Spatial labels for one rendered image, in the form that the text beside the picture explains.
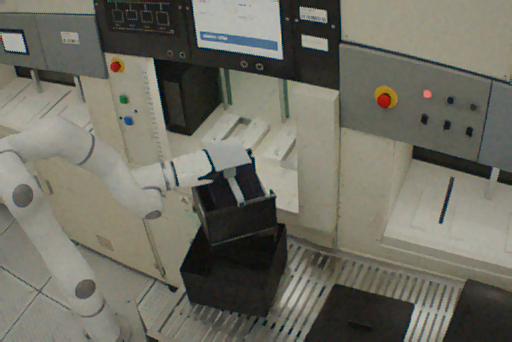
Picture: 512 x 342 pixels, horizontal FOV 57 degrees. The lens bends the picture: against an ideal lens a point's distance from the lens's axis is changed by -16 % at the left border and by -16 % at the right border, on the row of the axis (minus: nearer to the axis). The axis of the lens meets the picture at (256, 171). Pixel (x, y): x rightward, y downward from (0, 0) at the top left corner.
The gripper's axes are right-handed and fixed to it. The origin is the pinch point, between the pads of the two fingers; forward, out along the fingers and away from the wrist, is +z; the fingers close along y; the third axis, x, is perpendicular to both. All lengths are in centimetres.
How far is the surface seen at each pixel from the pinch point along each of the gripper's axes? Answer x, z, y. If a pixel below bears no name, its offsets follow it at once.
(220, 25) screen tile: 31.1, 7.6, -22.8
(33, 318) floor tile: -125, -112, -62
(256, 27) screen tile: 32.0, 15.9, -14.5
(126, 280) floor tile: -125, -50, -74
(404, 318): -38, 38, 49
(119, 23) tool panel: 28, -21, -51
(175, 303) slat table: -49, -26, 7
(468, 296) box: -23, 52, 59
